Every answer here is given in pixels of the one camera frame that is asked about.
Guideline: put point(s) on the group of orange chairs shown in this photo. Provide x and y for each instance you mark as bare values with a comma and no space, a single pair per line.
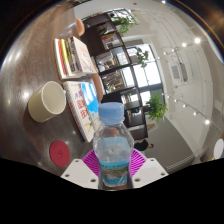
80,26

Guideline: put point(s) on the framed wall picture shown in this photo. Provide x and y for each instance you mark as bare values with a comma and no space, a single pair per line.
151,127

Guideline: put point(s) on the yellow-spined book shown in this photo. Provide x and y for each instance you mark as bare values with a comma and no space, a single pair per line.
65,56

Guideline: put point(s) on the flat round red coaster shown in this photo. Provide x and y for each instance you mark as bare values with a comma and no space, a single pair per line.
59,153

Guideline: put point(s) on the large potted plant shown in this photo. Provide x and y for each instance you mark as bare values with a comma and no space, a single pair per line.
156,108

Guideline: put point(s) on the white-cover book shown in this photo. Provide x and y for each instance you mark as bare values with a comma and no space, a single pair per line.
83,56

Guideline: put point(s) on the red-spined book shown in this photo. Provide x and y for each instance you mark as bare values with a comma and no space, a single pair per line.
60,58

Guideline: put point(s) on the dark cube shelf unit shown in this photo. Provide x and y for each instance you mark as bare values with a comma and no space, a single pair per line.
133,110

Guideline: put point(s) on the cream ceramic cup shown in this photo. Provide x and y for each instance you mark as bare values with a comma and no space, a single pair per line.
45,103

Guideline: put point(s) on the clear blue-capped water bottle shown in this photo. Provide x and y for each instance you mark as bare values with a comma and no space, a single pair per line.
113,146

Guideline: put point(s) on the dark-spined book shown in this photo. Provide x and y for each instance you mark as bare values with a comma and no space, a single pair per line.
71,56

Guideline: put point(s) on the blue and white cover book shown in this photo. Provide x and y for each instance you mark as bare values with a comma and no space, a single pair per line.
80,106

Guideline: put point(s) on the small potted plant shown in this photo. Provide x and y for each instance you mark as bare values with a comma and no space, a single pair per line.
142,57

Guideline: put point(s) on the person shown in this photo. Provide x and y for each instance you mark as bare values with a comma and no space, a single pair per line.
141,145

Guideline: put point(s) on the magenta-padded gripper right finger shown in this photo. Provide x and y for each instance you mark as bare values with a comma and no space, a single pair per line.
146,171

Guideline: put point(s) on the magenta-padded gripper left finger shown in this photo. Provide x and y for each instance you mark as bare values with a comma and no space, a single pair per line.
78,171

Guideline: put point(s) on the white wall radiator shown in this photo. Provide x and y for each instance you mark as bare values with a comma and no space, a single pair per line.
181,162

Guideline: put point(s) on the ceiling air conditioner unit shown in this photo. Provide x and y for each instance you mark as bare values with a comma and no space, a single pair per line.
178,71

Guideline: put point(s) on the group of ceiling spotlights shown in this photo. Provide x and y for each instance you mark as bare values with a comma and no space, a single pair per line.
197,40

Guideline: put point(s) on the bushy potted plant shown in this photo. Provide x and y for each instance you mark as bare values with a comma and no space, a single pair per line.
124,24

